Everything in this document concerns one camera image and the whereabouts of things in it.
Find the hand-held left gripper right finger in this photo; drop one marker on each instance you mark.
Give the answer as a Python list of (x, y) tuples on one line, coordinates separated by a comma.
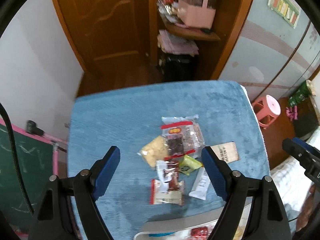
[(215, 175)]

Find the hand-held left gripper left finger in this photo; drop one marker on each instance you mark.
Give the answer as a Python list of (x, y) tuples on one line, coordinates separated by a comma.
[(106, 175)]

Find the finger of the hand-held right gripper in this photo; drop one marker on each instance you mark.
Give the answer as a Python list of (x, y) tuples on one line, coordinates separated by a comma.
[(297, 152), (307, 146)]

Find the long white bar packet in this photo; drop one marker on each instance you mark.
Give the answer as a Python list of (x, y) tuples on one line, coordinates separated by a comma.
[(200, 185)]

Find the beige cracker packet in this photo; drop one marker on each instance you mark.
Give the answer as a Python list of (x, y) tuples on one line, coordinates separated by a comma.
[(226, 152)]

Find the green yellow snack packet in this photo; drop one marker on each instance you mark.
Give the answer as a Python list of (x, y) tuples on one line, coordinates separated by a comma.
[(190, 165)]

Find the white brown small packet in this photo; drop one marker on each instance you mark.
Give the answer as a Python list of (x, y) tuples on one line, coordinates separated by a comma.
[(167, 175)]

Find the red-striped clear zip bag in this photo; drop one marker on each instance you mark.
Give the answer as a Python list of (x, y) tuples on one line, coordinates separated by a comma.
[(180, 140)]

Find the pale yellow chips packet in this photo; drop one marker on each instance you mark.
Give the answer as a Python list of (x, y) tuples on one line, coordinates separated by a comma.
[(155, 152)]

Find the cream packet with red edge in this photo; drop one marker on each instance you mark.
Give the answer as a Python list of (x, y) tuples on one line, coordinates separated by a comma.
[(165, 197)]

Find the clear packet of red candies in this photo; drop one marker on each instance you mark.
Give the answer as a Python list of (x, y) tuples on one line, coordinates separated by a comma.
[(199, 232)]

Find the white plastic tray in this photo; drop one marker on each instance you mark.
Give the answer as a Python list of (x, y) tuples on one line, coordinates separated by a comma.
[(175, 222)]

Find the person's right forearm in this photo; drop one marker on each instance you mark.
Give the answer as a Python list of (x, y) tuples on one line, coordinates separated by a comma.
[(308, 212)]

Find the dark brown cabinet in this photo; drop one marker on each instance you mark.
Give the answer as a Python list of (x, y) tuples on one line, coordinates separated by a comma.
[(307, 122)]

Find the white checked blanket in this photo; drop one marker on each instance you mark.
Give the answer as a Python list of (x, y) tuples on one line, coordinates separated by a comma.
[(287, 177)]

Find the pink toy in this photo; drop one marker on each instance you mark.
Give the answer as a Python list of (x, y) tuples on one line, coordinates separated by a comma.
[(292, 112)]

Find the pink plastic stool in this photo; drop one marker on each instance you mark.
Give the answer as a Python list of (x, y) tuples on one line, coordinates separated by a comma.
[(267, 110)]

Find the green printed bag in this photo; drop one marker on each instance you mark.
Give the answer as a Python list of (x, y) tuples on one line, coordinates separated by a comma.
[(297, 95)]

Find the blue fleece table mat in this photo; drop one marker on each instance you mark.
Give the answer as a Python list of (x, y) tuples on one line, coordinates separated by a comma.
[(112, 120)]

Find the pale floral wardrobe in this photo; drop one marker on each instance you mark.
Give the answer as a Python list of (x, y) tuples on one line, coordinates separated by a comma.
[(270, 55)]

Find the black bag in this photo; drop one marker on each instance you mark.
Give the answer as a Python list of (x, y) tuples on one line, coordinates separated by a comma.
[(178, 67)]

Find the wooden shelf unit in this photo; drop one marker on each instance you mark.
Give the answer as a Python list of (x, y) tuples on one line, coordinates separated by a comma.
[(232, 30)]

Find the folded pink cloth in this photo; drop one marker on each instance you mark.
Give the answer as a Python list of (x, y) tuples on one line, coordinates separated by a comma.
[(175, 42)]

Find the wooden door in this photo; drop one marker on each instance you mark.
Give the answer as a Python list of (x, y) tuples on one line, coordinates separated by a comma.
[(100, 25)]

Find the pile of shiny wrappers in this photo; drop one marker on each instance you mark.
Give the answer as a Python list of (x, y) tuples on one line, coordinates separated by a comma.
[(167, 8)]

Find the green chalkboard pink frame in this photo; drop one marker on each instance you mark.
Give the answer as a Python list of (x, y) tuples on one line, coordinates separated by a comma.
[(30, 170)]

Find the wall poster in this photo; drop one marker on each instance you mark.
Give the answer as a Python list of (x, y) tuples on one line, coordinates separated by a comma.
[(283, 5)]

